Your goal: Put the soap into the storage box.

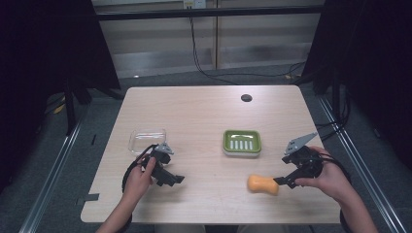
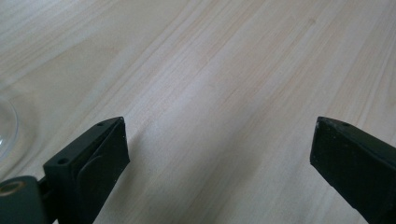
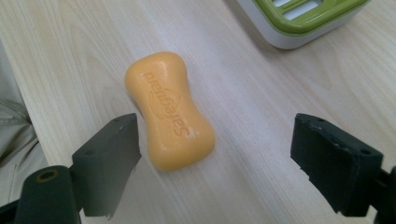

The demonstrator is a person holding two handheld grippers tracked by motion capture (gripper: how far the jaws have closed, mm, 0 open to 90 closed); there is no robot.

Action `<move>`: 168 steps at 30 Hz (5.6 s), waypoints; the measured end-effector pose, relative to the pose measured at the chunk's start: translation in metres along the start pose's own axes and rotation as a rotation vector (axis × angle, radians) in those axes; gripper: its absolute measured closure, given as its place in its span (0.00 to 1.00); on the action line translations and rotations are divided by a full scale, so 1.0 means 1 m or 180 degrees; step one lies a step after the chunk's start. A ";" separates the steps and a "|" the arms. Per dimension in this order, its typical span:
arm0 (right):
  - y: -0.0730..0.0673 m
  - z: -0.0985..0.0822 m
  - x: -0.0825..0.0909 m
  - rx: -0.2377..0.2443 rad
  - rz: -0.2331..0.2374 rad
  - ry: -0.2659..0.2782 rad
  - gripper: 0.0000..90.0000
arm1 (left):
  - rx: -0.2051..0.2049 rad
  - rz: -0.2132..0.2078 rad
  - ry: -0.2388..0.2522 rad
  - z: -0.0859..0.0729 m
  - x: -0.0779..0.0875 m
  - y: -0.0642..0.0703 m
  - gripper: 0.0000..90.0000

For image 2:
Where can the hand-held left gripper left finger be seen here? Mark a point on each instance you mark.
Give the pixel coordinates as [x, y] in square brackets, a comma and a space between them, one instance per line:
[93, 165]

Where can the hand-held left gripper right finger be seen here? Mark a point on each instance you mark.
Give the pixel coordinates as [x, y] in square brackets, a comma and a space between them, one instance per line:
[355, 161]

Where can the clear glass bowl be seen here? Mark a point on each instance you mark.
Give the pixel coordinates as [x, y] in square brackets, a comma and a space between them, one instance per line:
[5, 130]

